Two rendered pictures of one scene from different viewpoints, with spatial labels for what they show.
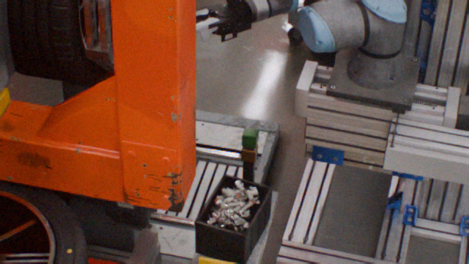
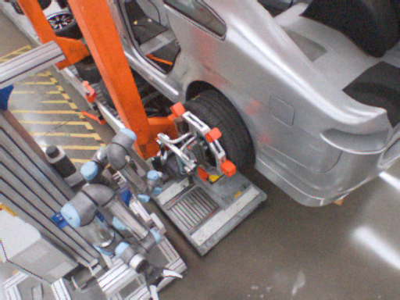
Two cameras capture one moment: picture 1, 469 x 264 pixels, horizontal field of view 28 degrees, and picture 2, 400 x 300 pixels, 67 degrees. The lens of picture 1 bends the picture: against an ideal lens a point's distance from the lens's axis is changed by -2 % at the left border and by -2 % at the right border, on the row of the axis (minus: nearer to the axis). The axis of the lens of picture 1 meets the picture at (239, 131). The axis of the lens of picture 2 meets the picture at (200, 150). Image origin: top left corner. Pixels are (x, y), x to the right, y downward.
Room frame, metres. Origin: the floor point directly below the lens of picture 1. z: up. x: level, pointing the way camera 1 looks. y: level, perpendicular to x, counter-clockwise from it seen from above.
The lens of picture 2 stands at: (3.48, -0.67, 2.66)
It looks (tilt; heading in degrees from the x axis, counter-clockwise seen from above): 52 degrees down; 137
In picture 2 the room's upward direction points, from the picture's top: 10 degrees counter-clockwise
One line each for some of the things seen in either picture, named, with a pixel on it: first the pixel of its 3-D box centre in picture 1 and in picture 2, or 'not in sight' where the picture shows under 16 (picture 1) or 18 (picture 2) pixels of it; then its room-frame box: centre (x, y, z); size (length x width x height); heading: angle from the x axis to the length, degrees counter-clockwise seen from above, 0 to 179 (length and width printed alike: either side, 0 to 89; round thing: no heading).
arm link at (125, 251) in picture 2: not in sight; (127, 254); (2.75, -0.60, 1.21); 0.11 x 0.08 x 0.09; 1
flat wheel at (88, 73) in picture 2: not in sight; (100, 60); (0.13, 1.00, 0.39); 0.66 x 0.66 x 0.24
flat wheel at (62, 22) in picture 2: not in sight; (62, 28); (-1.09, 1.23, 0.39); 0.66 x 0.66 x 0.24
